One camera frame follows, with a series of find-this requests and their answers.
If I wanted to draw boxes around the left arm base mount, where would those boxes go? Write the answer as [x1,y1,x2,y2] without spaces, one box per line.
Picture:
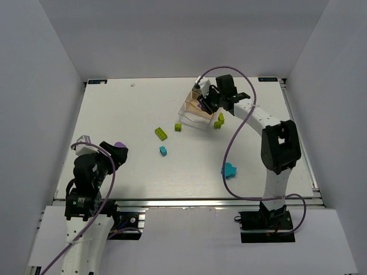
[108,202,146,241]

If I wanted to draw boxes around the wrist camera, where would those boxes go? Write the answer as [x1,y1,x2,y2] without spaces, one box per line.
[74,135,98,156]
[192,76,211,98]

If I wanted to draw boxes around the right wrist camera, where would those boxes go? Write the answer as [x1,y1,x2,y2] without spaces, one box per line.
[192,76,211,98]

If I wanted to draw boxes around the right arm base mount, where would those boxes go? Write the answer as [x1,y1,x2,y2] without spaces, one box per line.
[234,211,295,243]

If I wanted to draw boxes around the round teal lego piece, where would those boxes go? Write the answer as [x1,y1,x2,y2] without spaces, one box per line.
[221,162,237,179]

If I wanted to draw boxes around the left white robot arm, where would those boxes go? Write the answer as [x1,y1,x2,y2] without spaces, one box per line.
[61,142,128,274]

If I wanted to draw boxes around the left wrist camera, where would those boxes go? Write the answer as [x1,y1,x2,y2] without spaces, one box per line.
[74,135,98,156]

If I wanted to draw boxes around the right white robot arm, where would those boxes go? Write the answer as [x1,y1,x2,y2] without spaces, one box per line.
[194,74,301,220]

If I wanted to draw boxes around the right corner blue label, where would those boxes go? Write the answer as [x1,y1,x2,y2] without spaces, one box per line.
[257,77,278,82]

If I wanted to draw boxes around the clear plastic container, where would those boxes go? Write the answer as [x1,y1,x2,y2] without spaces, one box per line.
[178,102,213,130]

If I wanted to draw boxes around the small teal lego brick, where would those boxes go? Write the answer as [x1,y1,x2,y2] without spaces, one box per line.
[159,146,167,156]

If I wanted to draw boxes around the green stacked lego piece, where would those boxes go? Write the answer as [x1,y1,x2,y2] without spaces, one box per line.
[213,112,225,129]

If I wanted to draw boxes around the green 2x4 lego brick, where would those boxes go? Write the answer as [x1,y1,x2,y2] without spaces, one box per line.
[154,127,168,141]

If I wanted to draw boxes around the purple curved lego piece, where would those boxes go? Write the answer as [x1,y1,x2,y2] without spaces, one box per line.
[114,142,126,148]

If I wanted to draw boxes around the corner blue label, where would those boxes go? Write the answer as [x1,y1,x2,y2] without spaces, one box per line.
[257,77,278,82]
[87,79,107,85]

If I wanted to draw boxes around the left corner blue label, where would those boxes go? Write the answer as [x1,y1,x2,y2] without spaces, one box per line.
[87,79,107,85]

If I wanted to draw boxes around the green small lego brick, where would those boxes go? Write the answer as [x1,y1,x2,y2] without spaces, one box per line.
[174,123,182,132]

